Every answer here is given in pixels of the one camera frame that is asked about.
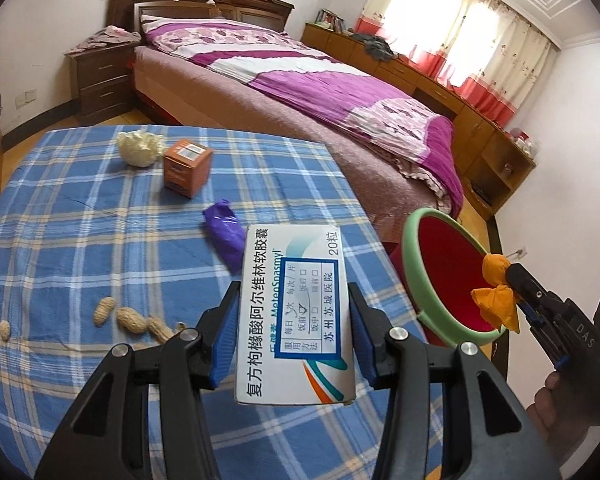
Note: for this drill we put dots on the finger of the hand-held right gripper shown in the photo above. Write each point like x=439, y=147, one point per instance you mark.
x=545, y=337
x=527, y=282

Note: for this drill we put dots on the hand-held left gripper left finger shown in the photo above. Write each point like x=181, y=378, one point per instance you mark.
x=225, y=345

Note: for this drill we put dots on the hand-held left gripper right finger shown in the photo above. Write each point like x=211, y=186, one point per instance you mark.
x=365, y=345

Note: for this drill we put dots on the orange cloth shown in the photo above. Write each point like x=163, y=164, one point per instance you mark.
x=497, y=300

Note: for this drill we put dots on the white medicine box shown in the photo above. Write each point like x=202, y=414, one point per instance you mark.
x=295, y=310

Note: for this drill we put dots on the red bucket with green rim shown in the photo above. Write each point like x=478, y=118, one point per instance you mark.
x=445, y=270

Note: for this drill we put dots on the purple plastic bag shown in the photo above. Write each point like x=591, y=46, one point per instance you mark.
x=225, y=232

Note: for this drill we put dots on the orange cardboard box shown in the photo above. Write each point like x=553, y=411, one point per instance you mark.
x=185, y=170

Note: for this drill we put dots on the cream foam ball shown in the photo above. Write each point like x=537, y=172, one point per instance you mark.
x=140, y=150

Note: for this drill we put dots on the person's right hand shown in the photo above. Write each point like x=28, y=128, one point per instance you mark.
x=547, y=402

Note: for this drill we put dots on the broken peanut shell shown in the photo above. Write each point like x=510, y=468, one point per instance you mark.
x=180, y=326

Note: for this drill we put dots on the small jars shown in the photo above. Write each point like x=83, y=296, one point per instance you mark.
x=522, y=142

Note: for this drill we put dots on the blue plaid tablecloth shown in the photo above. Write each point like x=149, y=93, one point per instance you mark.
x=105, y=240

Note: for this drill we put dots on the long wooden cabinet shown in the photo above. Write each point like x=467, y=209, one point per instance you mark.
x=475, y=130

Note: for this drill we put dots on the floral curtain with red hem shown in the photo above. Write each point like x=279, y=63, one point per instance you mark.
x=500, y=70

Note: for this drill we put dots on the mauve bedspread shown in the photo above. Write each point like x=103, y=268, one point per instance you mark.
x=290, y=130

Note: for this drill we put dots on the purple floral quilt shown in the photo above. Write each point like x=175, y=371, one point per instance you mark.
x=320, y=85

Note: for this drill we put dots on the grey clothes pile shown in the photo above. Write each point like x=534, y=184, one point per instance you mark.
x=377, y=46

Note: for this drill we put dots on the dark wooden nightstand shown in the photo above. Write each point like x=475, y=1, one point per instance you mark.
x=102, y=87

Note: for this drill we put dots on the row of books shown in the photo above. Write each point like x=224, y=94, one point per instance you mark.
x=330, y=19

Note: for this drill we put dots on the pink cloth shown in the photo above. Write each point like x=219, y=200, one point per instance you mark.
x=105, y=37

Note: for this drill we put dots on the low wall socket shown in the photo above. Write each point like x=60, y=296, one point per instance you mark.
x=519, y=252

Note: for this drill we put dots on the white wall socket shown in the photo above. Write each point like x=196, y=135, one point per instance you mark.
x=25, y=97

